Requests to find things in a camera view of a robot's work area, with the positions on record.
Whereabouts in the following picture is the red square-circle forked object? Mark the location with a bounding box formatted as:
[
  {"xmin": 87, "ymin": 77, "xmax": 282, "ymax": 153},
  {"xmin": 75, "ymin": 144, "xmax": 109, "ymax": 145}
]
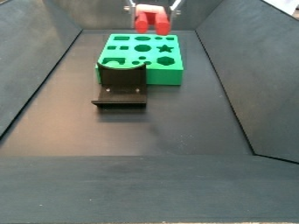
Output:
[{"xmin": 135, "ymin": 4, "xmax": 171, "ymax": 36}]

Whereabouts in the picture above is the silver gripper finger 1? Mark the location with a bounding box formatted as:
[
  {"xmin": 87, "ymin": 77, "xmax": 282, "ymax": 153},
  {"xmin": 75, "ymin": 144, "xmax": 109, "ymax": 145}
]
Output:
[
  {"xmin": 169, "ymin": 0, "xmax": 183, "ymax": 21},
  {"xmin": 124, "ymin": 0, "xmax": 136, "ymax": 20}
]

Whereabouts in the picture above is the green shape-sorter block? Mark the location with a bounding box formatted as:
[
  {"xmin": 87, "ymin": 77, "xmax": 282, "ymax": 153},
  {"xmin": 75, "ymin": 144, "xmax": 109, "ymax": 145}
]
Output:
[{"xmin": 97, "ymin": 33, "xmax": 183, "ymax": 86}]

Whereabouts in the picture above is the black curved fixture stand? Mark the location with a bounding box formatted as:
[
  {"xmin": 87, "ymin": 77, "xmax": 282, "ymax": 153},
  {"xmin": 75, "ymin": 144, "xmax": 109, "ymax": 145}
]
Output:
[{"xmin": 91, "ymin": 64, "xmax": 147, "ymax": 107}]

